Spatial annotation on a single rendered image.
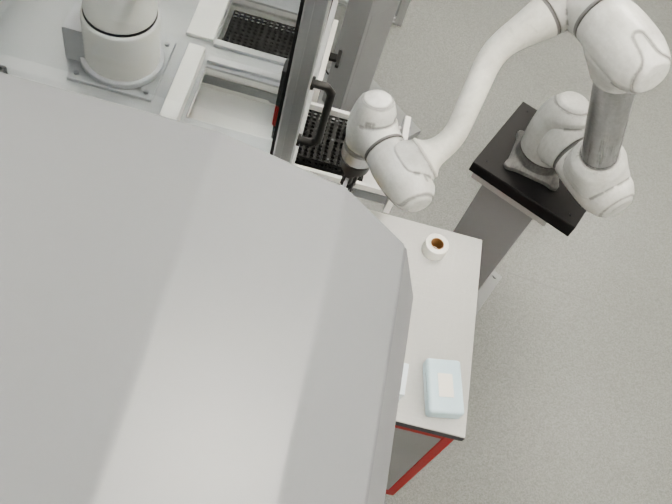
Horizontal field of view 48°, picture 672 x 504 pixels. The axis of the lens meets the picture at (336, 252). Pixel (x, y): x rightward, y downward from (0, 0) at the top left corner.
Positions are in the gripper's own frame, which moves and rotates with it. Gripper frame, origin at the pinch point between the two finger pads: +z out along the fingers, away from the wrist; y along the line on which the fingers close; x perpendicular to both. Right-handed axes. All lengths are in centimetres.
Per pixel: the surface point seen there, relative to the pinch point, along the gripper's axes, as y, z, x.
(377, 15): 109, 30, 29
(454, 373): -24, 11, -47
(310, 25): -28, -78, 10
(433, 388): -31, 11, -44
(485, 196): 49, 27, -37
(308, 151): 11.5, 1.1, 15.4
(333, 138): 19.8, 1.1, 11.5
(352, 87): 108, 69, 29
